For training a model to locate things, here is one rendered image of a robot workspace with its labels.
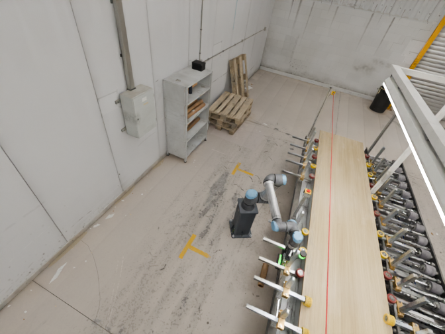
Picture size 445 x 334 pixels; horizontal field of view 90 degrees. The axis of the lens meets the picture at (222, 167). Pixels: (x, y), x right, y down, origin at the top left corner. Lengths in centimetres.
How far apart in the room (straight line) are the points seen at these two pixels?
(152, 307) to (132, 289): 34
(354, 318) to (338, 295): 19
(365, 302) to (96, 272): 298
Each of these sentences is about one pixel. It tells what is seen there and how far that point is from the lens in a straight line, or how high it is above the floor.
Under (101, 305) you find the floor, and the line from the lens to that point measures 328.
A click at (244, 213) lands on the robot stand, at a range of 306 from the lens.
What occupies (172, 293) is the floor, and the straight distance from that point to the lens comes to 318.
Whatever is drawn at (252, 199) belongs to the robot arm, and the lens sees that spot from 293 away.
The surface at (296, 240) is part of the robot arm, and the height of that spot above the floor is 137.
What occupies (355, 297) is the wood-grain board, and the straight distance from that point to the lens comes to 269.
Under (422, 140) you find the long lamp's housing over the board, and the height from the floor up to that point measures 238.
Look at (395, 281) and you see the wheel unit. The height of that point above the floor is 87.
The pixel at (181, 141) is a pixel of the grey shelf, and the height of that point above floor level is 49.
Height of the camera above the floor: 302
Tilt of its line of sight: 43 degrees down
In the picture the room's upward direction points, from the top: 10 degrees clockwise
